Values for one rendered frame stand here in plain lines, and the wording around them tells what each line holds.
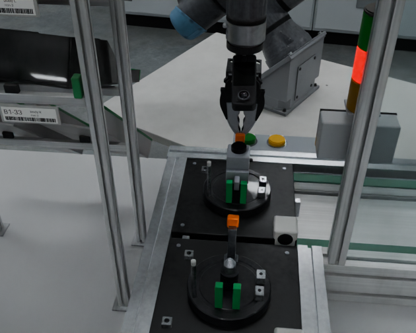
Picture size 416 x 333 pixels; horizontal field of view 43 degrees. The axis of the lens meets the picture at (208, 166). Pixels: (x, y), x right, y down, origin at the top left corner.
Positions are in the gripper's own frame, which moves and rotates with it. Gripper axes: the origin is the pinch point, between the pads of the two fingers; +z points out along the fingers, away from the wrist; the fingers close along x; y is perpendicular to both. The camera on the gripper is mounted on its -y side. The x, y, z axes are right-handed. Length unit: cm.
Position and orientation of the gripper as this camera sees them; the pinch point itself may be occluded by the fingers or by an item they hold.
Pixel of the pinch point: (240, 133)
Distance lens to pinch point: 110.8
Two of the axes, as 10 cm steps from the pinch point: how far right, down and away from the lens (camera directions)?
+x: -10.0, -0.6, 0.8
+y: 0.9, -6.0, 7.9
